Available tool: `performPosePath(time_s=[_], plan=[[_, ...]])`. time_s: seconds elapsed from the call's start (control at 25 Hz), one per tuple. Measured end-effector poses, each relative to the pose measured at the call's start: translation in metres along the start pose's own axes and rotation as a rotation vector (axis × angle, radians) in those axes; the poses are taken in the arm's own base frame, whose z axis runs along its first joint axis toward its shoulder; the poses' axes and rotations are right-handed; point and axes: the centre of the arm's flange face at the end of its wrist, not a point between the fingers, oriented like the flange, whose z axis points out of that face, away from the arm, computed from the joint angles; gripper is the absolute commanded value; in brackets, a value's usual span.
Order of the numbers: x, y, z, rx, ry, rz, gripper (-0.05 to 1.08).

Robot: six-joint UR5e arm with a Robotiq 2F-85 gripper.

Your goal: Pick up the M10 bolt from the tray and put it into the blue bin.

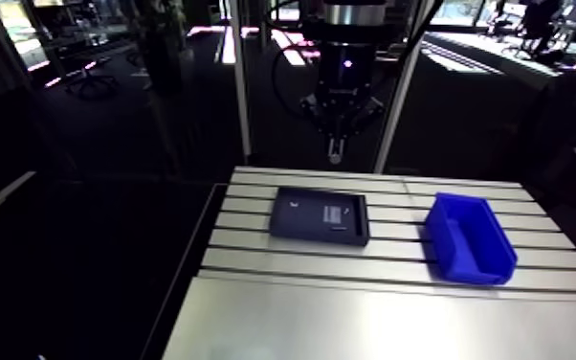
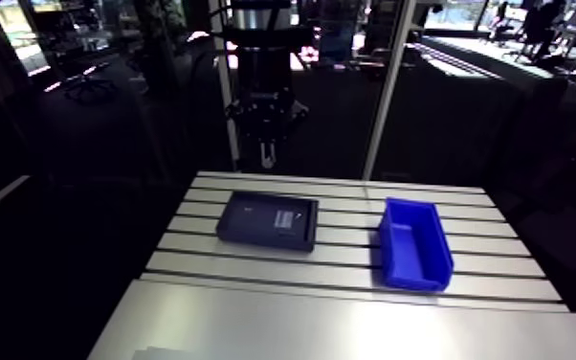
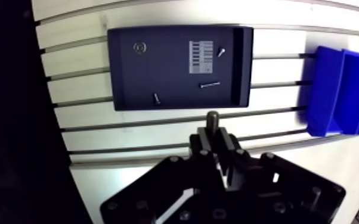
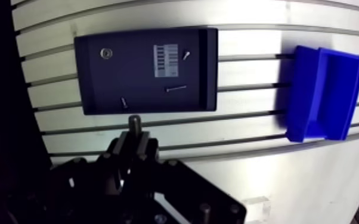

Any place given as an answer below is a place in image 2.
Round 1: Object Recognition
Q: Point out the white metal post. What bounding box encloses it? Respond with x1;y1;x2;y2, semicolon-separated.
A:
362;0;416;182
209;0;242;172

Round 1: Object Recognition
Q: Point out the blue bin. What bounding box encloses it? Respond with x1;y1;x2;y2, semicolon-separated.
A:
378;197;454;293

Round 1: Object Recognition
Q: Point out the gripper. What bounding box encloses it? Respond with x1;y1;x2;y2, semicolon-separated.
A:
223;25;314;170

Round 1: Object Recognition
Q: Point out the black office chair base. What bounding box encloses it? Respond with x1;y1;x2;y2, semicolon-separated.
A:
63;75;119;105

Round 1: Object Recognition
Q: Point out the dark blue-grey tray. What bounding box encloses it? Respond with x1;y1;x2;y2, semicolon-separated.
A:
215;190;320;253

